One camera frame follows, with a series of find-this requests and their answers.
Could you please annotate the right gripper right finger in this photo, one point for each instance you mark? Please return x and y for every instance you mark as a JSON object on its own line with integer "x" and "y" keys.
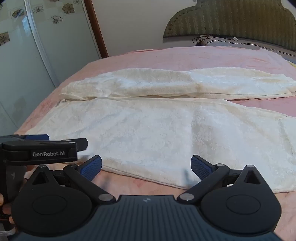
{"x": 211, "y": 177}

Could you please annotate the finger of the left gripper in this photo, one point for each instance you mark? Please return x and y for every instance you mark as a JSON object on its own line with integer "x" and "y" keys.
{"x": 44, "y": 137}
{"x": 80, "y": 144}

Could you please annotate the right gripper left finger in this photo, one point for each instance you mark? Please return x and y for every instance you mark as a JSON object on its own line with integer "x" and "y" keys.
{"x": 81, "y": 176}

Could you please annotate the cream white pants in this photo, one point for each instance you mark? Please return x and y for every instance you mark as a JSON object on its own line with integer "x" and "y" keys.
{"x": 148, "y": 123}

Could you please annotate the person's left hand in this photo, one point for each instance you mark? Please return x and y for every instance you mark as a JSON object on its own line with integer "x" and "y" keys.
{"x": 6, "y": 207}

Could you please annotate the white wardrobe sliding doors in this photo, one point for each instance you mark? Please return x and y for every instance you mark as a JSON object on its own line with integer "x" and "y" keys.
{"x": 42, "y": 44}

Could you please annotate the pink bed blanket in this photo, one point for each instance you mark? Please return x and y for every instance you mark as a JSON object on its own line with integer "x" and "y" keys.
{"x": 180, "y": 58}

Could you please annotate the olive green padded headboard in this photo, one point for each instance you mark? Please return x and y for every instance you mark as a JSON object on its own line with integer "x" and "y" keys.
{"x": 266, "y": 21}

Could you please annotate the brown wooden door frame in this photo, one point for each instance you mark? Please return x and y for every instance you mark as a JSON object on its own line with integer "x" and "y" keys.
{"x": 96, "y": 28}

